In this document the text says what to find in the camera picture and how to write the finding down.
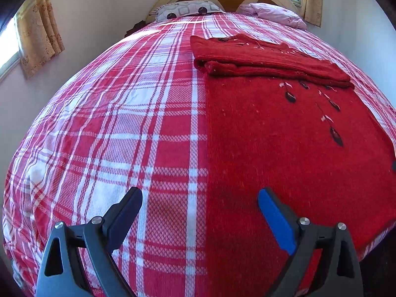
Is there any red knitted sweater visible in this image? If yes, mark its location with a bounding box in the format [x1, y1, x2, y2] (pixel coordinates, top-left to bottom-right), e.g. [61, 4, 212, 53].
[190, 34, 395, 296]

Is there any red white plaid bedspread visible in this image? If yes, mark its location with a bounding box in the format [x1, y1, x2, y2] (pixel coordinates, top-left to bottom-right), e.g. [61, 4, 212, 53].
[3, 13, 395, 296]

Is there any left window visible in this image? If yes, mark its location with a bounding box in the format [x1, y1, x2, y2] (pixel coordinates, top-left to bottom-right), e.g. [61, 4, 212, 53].
[0, 17, 20, 80]

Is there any pink pillow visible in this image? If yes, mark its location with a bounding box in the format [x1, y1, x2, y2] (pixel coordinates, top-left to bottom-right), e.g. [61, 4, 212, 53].
[236, 3, 307, 30]

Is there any yellow left window curtain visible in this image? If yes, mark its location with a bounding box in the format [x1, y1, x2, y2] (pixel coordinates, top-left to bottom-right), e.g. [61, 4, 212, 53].
[15, 0, 64, 78]

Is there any dark object beside bed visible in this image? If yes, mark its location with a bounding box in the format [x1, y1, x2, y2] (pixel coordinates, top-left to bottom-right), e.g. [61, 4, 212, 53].
[124, 20, 146, 38]

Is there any grey patterned pillow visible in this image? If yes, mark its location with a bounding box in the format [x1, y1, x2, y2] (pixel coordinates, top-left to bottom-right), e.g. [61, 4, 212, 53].
[149, 0, 225, 22]

